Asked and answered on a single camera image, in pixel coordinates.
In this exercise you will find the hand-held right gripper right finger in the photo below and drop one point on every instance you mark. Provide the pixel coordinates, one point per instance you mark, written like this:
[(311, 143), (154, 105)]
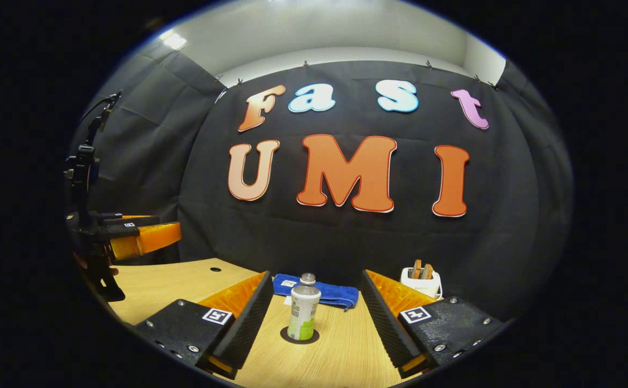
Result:
[(384, 323)]

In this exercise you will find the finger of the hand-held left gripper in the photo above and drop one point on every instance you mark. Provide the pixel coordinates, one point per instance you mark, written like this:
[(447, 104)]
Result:
[(152, 240), (141, 219)]

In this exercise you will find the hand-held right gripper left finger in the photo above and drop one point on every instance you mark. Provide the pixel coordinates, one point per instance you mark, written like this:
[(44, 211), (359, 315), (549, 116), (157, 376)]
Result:
[(249, 323)]

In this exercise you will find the dark round coaster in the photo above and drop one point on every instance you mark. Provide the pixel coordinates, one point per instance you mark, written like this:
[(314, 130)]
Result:
[(283, 335)]

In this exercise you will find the clear water bottle white label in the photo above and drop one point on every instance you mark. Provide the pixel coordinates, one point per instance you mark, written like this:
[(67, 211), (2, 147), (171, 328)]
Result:
[(303, 307)]

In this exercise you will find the white toaster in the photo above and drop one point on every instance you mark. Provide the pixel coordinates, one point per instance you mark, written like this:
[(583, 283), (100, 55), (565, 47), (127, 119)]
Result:
[(419, 285)]

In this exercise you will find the blue towel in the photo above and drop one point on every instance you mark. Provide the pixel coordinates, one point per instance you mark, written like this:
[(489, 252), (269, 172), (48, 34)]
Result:
[(335, 294)]

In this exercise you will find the brown bread slice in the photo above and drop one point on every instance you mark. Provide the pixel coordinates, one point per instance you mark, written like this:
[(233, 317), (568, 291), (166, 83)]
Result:
[(416, 268), (428, 271)]

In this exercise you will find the black backdrop cloth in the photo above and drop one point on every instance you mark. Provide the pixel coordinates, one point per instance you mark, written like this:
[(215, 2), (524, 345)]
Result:
[(346, 242)]

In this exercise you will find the ceiling light panel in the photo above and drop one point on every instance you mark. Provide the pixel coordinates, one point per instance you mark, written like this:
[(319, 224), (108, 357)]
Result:
[(174, 41)]

